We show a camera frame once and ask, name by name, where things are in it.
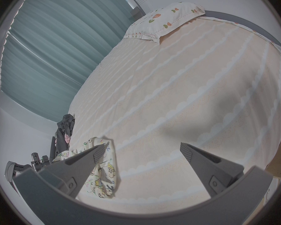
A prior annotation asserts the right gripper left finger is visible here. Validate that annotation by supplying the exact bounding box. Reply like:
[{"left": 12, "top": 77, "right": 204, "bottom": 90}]
[{"left": 39, "top": 142, "right": 110, "bottom": 199}]

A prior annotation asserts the white printed pillow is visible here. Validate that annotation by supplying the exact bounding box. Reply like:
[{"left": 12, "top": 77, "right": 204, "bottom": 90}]
[{"left": 124, "top": 1, "right": 206, "bottom": 45}]

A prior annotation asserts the white printed pyjama top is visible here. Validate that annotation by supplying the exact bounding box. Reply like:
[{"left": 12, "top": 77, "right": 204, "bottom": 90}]
[{"left": 53, "top": 136, "right": 121, "bottom": 199}]

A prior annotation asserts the bed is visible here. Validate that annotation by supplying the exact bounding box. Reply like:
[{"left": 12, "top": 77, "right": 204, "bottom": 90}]
[{"left": 67, "top": 0, "right": 281, "bottom": 217}]

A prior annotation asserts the blue-green curtain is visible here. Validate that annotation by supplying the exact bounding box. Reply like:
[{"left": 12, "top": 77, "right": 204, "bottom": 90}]
[
  {"left": 0, "top": 32, "right": 103, "bottom": 122},
  {"left": 8, "top": 0, "right": 135, "bottom": 85}
]

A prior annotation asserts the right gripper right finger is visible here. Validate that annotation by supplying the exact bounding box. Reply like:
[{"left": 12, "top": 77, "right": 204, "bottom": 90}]
[{"left": 180, "top": 142, "right": 245, "bottom": 199}]

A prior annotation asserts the grey bedside table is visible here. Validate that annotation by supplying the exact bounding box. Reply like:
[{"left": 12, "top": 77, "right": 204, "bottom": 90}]
[{"left": 131, "top": 7, "right": 145, "bottom": 20}]

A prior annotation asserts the pile of clothes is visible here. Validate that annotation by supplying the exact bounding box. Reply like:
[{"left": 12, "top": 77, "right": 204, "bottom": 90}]
[{"left": 54, "top": 113, "right": 76, "bottom": 160}]

